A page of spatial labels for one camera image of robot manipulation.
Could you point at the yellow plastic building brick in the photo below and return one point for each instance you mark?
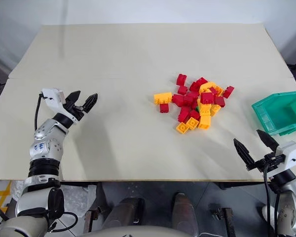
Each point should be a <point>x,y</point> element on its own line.
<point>162,98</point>

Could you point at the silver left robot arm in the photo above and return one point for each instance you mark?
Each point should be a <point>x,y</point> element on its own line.
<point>44,145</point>

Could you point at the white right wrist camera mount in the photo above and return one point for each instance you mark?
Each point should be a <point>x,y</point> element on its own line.
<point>293,153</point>

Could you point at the green plastic bin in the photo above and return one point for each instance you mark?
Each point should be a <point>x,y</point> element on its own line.
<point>280,114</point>

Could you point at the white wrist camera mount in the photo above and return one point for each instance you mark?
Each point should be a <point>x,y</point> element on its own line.
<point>52,96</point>
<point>293,153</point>

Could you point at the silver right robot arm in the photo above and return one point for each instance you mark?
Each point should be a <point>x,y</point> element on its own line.
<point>286,212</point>

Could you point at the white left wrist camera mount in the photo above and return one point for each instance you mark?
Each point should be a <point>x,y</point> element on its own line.
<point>52,96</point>

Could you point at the red plastic toy brick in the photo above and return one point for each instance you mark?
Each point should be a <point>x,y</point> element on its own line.
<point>207,98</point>

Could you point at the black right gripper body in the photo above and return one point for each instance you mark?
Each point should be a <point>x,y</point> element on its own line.
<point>267,162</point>

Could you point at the rusty metal table leg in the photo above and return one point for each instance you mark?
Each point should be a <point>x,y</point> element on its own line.
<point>89,218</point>

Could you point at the green plastic building brick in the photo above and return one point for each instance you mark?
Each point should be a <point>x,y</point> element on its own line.
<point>198,108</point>

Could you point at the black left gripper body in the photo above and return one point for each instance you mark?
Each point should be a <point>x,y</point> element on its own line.
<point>75,110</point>

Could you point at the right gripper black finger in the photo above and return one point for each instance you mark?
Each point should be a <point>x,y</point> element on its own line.
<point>267,139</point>
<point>243,152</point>

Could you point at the dark rounded shape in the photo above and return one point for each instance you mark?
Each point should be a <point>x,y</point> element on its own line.
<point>183,209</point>
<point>123,212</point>

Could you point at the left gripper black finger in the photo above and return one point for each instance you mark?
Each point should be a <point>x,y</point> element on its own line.
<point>73,97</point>
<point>90,101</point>

